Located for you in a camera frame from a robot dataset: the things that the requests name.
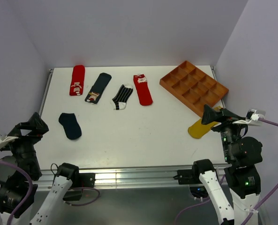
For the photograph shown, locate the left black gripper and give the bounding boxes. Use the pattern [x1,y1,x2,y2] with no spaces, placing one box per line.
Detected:
[0,112,48,175]

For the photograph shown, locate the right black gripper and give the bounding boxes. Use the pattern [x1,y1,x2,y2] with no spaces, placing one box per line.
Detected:
[201,103,249,161]

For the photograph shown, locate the plain navy ankle sock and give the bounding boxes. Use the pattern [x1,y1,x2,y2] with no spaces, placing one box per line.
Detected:
[59,113,82,140]

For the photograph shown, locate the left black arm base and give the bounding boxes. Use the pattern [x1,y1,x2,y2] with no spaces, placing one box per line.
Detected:
[63,172,95,202]

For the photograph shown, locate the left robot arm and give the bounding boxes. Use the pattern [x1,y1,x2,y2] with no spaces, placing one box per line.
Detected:
[0,112,80,225]

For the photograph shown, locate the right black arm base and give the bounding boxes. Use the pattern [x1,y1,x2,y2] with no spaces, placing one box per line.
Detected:
[173,169,209,199]

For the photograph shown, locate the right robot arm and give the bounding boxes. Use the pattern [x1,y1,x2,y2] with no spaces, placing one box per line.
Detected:
[192,105,266,225]

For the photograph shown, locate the yellow sock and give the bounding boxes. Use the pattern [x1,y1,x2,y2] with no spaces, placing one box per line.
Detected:
[188,117,219,139]

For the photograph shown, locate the orange compartment tray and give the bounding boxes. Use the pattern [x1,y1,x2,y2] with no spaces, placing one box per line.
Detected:
[159,60,229,117]

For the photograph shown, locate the red sock with white figure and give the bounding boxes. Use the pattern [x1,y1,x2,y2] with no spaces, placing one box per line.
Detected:
[69,65,85,96]

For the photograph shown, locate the navy sock with bear pattern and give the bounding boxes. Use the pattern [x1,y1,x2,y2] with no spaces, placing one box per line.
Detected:
[85,73,112,104]

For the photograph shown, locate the red sock with santa pattern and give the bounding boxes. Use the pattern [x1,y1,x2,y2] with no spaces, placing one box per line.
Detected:
[133,74,153,106]

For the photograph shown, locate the black white striped sock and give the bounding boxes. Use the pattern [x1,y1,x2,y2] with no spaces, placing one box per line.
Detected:
[112,84,133,110]

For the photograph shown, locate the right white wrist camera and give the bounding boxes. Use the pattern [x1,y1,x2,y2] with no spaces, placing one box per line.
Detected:
[233,108,266,126]

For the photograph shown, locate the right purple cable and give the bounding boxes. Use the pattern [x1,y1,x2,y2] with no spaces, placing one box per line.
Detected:
[173,118,278,225]

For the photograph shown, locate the aluminium front rail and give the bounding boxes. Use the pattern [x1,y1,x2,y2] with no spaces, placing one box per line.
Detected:
[35,164,233,190]

